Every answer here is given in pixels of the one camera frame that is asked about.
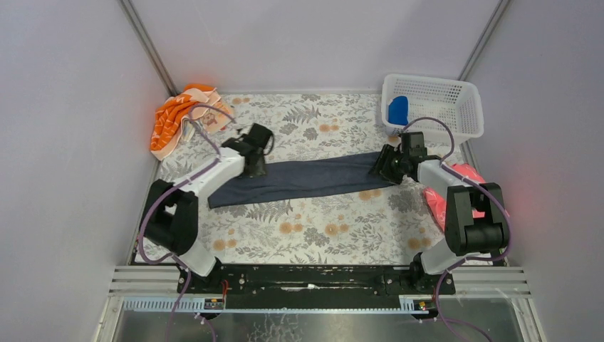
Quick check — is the blue towel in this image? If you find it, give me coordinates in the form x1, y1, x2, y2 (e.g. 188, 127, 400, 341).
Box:
387, 95, 409, 126

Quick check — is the dark grey towel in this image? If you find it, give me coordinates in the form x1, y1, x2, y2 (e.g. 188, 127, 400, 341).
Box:
208, 152, 392, 209

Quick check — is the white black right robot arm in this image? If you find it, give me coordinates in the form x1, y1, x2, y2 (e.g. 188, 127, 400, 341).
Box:
370, 132, 510, 282

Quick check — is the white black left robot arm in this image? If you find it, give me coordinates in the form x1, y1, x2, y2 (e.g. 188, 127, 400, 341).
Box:
138, 123, 274, 277

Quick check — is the white plastic basket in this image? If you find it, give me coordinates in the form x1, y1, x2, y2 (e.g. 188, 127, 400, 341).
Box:
381, 73, 484, 145

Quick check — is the pink patterned towel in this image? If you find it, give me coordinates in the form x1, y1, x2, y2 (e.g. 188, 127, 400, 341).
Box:
419, 160, 510, 245

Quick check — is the floral tablecloth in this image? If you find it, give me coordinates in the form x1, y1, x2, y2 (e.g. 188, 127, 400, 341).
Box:
158, 94, 443, 264

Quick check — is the orange white towel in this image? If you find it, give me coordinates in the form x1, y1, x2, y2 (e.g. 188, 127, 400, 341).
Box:
150, 83, 234, 161

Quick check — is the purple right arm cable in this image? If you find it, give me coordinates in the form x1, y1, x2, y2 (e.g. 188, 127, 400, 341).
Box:
401, 116, 514, 342

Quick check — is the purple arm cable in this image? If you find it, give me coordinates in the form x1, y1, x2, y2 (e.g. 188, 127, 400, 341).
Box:
137, 103, 237, 342
401, 116, 514, 342

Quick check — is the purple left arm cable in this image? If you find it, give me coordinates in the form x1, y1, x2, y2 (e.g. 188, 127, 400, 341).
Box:
137, 103, 237, 342

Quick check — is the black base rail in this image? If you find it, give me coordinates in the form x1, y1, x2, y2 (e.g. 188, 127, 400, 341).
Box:
177, 262, 456, 311

